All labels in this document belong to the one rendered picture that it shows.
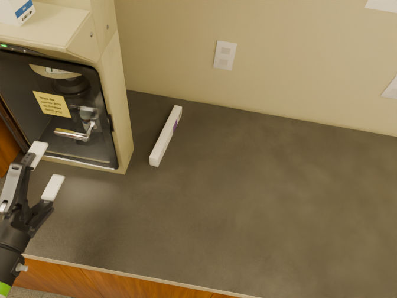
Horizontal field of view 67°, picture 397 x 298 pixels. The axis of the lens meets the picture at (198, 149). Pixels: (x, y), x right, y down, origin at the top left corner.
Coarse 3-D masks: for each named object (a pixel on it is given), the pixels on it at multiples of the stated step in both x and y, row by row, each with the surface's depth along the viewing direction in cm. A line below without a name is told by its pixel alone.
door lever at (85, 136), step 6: (90, 126) 77; (96, 126) 78; (54, 132) 75; (60, 132) 75; (66, 132) 75; (72, 132) 75; (78, 132) 75; (90, 132) 76; (78, 138) 75; (84, 138) 74
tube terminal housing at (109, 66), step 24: (48, 0) 54; (72, 0) 53; (96, 0) 55; (96, 24) 57; (120, 48) 73; (120, 72) 76; (120, 96) 80; (120, 120) 84; (120, 144) 88; (96, 168) 99; (120, 168) 97
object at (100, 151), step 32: (0, 64) 67; (32, 64) 65; (64, 64) 63; (0, 96) 76; (32, 96) 73; (64, 96) 71; (96, 96) 69; (32, 128) 84; (64, 128) 82; (96, 128) 79; (96, 160) 92
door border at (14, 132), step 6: (0, 102) 77; (0, 108) 79; (6, 114) 81; (6, 120) 83; (12, 126) 85; (12, 132) 87; (18, 132) 87; (18, 138) 90; (18, 144) 92; (24, 144) 92
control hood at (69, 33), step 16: (32, 16) 51; (48, 16) 52; (64, 16) 52; (80, 16) 53; (0, 32) 48; (16, 32) 48; (32, 32) 49; (48, 32) 49; (64, 32) 50; (80, 32) 51; (32, 48) 52; (48, 48) 48; (64, 48) 48; (80, 48) 52; (96, 48) 59
